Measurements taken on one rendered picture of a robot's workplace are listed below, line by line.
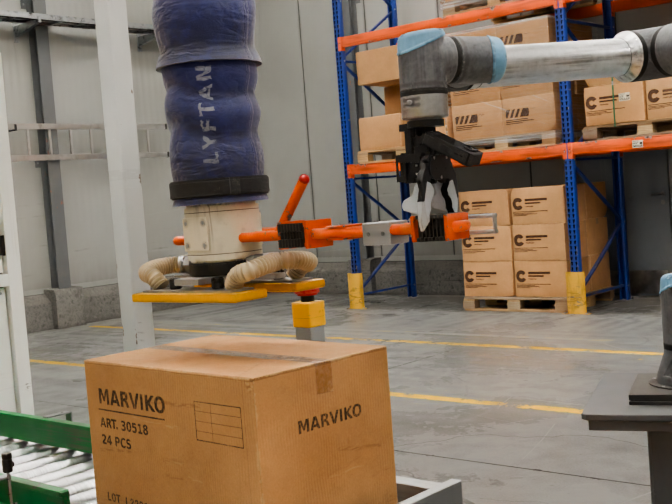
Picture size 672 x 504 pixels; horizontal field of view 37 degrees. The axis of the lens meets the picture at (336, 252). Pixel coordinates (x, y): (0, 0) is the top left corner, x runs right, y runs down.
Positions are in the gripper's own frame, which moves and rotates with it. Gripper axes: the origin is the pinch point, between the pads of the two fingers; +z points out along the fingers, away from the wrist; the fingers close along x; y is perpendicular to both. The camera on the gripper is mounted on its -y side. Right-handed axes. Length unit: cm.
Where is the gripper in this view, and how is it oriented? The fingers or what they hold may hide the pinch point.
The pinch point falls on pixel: (440, 224)
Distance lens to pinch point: 193.5
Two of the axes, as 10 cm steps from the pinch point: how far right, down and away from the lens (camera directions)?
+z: 0.7, 10.0, 0.6
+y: -7.5, 0.1, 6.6
